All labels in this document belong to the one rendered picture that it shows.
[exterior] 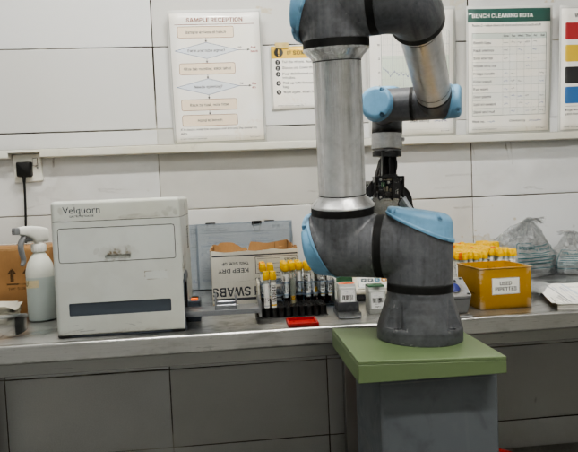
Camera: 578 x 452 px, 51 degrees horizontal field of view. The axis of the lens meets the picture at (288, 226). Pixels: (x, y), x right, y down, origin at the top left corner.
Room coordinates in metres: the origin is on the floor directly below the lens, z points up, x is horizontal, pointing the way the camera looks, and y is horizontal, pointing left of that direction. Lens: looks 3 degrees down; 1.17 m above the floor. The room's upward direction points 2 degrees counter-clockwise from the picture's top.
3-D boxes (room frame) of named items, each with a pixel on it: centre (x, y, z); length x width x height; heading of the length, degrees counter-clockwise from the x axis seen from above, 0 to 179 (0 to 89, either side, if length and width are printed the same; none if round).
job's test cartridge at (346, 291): (1.45, -0.13, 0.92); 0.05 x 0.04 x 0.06; 3
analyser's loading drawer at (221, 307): (1.40, 0.17, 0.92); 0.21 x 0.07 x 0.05; 95
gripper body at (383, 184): (1.50, -0.25, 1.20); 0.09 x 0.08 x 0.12; 178
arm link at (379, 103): (1.41, -0.24, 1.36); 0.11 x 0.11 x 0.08; 70
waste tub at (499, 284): (1.51, -0.50, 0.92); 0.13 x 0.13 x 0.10; 7
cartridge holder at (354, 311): (1.45, -0.13, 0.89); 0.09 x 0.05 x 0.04; 3
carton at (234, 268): (1.80, 0.11, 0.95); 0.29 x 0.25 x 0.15; 5
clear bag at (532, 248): (1.99, -0.75, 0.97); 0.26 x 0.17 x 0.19; 114
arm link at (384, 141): (1.51, -0.25, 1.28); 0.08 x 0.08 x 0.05
